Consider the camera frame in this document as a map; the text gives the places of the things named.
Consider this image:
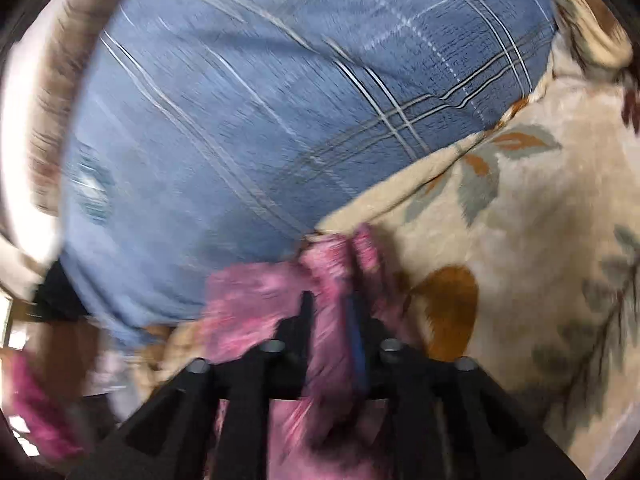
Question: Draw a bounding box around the pink purple floral garment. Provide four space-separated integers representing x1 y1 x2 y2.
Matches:
198 224 414 479

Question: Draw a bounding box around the magenta cloth at left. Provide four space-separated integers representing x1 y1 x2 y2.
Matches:
10 351 84 462

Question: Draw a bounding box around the cream leaf-pattern blanket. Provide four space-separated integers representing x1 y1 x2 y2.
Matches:
136 0 639 479

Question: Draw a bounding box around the blue plaid quilt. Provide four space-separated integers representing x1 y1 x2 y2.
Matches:
62 0 553 348

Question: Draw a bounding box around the beige striped pillow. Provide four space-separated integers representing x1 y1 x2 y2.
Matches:
27 0 122 217

